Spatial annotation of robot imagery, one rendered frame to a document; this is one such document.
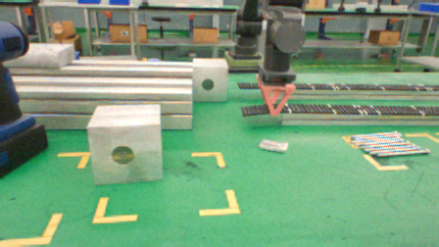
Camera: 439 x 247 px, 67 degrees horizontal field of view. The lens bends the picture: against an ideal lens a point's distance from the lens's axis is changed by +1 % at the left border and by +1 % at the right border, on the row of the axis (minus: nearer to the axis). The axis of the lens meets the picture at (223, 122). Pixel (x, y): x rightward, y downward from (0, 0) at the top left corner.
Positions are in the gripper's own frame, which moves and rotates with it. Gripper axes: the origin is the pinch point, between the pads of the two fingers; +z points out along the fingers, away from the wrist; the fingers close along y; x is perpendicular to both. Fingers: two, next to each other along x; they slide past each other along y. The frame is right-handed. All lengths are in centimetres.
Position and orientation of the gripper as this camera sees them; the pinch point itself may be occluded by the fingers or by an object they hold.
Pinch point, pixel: (271, 108)
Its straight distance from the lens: 75.9
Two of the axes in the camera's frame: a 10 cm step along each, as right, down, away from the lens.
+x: 10.0, 0.1, 0.8
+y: 0.7, 3.9, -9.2
